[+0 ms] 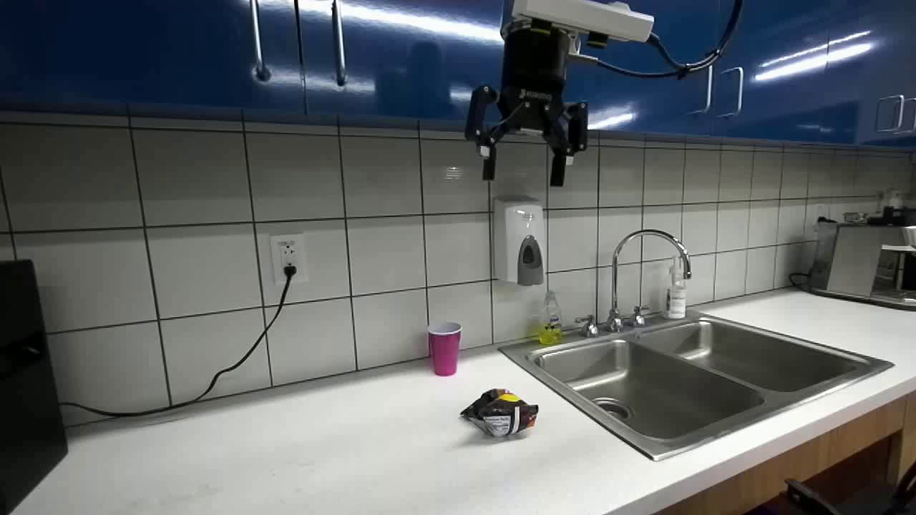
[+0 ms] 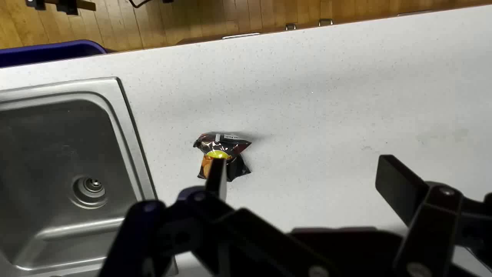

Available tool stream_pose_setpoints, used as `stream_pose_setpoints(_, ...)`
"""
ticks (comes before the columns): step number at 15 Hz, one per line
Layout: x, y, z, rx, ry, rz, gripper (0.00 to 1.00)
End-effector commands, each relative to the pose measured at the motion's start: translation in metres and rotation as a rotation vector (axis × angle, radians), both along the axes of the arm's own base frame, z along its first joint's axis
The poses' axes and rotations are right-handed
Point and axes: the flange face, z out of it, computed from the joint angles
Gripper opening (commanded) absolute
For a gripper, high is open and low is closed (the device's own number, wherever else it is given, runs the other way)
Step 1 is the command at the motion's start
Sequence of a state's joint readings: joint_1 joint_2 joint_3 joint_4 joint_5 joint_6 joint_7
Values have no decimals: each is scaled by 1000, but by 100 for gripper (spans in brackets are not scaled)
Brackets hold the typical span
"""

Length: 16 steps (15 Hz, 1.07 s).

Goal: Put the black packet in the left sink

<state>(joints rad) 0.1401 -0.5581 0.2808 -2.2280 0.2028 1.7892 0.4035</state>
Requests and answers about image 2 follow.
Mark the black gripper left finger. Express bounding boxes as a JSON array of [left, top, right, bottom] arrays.
[[99, 158, 343, 277]]

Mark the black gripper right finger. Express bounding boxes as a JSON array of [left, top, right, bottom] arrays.
[[374, 153, 492, 277]]

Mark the black chip packet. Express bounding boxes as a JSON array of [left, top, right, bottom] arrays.
[[193, 130, 254, 182]]

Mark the round metal sink drain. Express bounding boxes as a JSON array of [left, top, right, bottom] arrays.
[[68, 173, 110, 210]]

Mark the stainless steel double sink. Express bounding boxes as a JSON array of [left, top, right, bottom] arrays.
[[0, 75, 179, 277]]

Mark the dark blue plastic bin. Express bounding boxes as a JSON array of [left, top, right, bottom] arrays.
[[0, 38, 110, 69]]

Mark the black chair base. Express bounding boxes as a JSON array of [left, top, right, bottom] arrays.
[[25, 0, 97, 15]]

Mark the metal cabinet handle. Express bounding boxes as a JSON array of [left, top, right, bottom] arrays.
[[222, 30, 263, 41]]

